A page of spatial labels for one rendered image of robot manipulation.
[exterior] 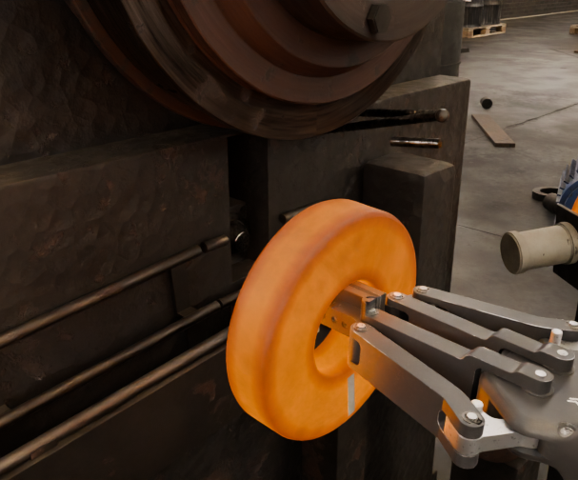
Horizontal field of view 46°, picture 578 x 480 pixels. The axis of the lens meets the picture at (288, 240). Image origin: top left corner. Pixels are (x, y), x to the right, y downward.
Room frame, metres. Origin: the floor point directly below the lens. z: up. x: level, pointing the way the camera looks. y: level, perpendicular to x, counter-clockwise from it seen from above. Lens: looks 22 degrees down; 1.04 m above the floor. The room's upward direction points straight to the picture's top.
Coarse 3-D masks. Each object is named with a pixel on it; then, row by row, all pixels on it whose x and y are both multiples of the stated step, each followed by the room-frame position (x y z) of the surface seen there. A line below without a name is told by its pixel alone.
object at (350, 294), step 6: (348, 288) 0.37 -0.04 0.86; (354, 288) 0.37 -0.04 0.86; (342, 294) 0.37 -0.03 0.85; (348, 294) 0.37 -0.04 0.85; (354, 294) 0.36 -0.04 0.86; (360, 294) 0.36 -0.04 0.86; (366, 294) 0.36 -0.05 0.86; (372, 294) 0.36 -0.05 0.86; (342, 300) 0.37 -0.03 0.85; (348, 300) 0.37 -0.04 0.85; (354, 300) 0.36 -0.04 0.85; (360, 300) 0.36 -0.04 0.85; (354, 306) 0.36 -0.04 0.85; (360, 306) 0.36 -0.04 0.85
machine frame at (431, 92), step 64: (0, 0) 0.60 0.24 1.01; (0, 64) 0.59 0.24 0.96; (64, 64) 0.64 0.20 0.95; (0, 128) 0.59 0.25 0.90; (64, 128) 0.63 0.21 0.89; (128, 128) 0.68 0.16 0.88; (192, 128) 0.73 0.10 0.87; (384, 128) 0.91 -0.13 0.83; (448, 128) 1.04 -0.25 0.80; (0, 192) 0.53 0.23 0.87; (64, 192) 0.57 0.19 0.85; (128, 192) 0.61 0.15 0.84; (192, 192) 0.67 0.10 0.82; (256, 192) 0.76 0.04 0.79; (320, 192) 0.82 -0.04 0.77; (0, 256) 0.52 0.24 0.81; (64, 256) 0.56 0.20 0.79; (128, 256) 0.61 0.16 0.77; (256, 256) 0.76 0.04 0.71; (448, 256) 1.06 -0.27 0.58; (0, 320) 0.51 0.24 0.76; (64, 320) 0.56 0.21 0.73; (128, 320) 0.60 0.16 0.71; (0, 384) 0.51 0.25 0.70; (128, 384) 0.60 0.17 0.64; (192, 448) 0.65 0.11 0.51; (256, 448) 0.73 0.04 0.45; (384, 448) 0.95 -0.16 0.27
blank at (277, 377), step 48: (288, 240) 0.36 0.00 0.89; (336, 240) 0.36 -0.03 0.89; (384, 240) 0.39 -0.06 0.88; (288, 288) 0.33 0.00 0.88; (336, 288) 0.36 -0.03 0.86; (384, 288) 0.40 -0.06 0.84; (240, 336) 0.33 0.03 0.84; (288, 336) 0.33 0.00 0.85; (336, 336) 0.41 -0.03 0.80; (240, 384) 0.33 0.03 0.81; (288, 384) 0.33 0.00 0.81; (336, 384) 0.37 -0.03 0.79; (288, 432) 0.34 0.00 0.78
